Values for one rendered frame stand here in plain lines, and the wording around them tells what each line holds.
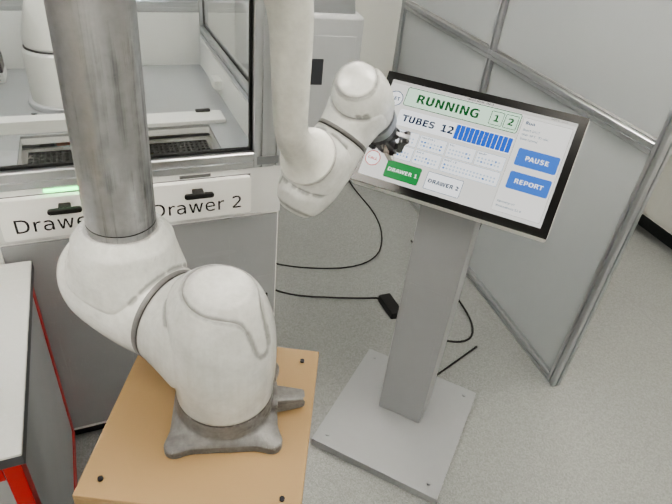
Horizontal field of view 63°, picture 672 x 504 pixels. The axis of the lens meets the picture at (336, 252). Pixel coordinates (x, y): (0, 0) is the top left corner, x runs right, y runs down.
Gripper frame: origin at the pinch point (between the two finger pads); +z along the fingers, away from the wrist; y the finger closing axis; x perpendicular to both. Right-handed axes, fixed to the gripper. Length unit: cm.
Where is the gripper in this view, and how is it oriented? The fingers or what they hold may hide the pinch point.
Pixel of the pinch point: (389, 150)
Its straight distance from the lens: 134.1
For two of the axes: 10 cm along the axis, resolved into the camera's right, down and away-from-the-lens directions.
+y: -9.5, -1.9, 2.5
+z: 2.3, 1.1, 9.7
